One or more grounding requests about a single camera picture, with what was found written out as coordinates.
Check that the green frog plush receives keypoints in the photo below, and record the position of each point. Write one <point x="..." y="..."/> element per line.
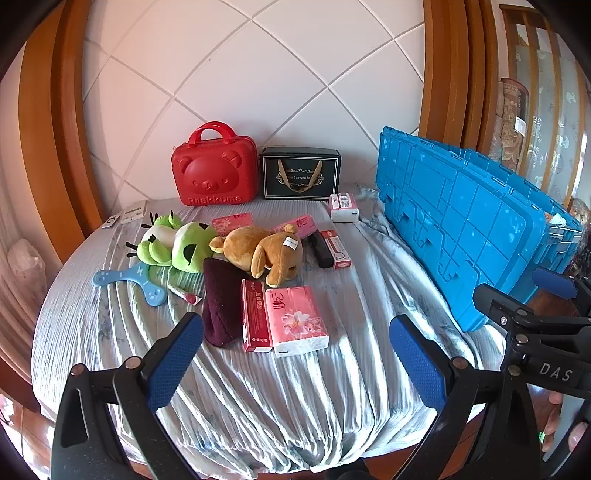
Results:
<point x="159" y="235"/>
<point x="191" y="249"/>

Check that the black oblong object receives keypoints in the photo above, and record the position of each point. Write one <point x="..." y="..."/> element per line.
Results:
<point x="322" y="251"/>

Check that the wooden wall frame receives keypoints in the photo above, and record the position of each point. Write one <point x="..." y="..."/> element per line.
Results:
<point x="55" y="138"/>
<point x="455" y="69"/>

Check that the dark green gift bag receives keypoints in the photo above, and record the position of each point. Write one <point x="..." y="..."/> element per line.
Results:
<point x="300" y="177"/>

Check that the clear plastic bag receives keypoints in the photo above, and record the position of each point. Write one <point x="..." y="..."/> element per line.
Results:
<point x="25" y="265"/>

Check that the maroon knitted cloth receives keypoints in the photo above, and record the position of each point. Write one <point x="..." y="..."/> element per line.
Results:
<point x="221" y="304"/>

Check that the small white remote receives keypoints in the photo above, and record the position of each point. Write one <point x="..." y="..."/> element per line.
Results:
<point x="111" y="223"/>

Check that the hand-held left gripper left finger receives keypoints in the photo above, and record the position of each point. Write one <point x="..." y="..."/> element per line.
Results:
<point x="178" y="355"/>

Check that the brown bear plush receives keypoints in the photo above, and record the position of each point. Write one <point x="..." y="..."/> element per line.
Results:
<point x="258" y="251"/>

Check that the pink white tissue pack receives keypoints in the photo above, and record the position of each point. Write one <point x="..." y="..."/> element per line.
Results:
<point x="344" y="208"/>

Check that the person's right hand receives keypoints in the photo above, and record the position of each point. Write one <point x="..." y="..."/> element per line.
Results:
<point x="577" y="431"/>

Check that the pale blue tablecloth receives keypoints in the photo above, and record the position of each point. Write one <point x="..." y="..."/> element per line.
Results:
<point x="323" y="406"/>

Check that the pale green soft pack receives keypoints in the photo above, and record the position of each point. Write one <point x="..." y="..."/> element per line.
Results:
<point x="561" y="219"/>

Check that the red medicine box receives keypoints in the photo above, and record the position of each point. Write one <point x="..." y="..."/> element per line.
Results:
<point x="255" y="318"/>

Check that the red bear suitcase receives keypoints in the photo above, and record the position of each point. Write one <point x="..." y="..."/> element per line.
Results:
<point x="212" y="170"/>

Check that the patterned rolled carpet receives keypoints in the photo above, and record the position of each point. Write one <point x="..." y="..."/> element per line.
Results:
<point x="512" y="124"/>

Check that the pink floral tissue pack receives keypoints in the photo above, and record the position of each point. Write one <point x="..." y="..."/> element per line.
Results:
<point x="302" y="226"/>
<point x="298" y="318"/>
<point x="231" y="223"/>

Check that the white red slim box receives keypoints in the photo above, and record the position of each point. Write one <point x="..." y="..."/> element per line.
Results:
<point x="338" y="251"/>

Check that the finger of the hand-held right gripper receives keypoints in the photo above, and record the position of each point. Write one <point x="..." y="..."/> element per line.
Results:
<point x="508" y="305"/>
<point x="554" y="281"/>

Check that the frosted glass partition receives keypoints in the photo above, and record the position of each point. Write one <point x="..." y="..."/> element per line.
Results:
<point x="549" y="115"/>

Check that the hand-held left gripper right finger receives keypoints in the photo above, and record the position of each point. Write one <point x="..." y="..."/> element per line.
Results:
<point x="415" y="360"/>

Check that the blue plastic crate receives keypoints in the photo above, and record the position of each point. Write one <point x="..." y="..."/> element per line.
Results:
<point x="461" y="221"/>

